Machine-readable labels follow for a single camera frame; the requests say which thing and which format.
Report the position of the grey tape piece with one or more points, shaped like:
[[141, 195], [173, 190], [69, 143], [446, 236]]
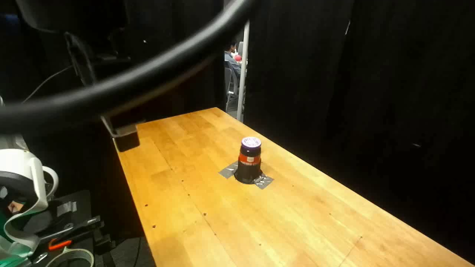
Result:
[[262, 181], [228, 171]]

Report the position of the orange-handled tool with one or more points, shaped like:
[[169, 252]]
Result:
[[56, 245]]

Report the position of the dark upside-down cup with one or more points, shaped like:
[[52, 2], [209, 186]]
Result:
[[248, 161]]

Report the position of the black table clamp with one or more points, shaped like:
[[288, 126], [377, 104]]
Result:
[[124, 137]]

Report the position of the right grey tape piece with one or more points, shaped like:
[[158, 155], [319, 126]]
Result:
[[262, 181]]

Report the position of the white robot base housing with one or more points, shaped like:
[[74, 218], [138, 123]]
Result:
[[26, 186]]

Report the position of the white metal pole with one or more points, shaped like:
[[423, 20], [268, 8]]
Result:
[[243, 72]]

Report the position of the left grey tape piece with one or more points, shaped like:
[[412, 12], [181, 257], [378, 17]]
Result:
[[228, 171]]

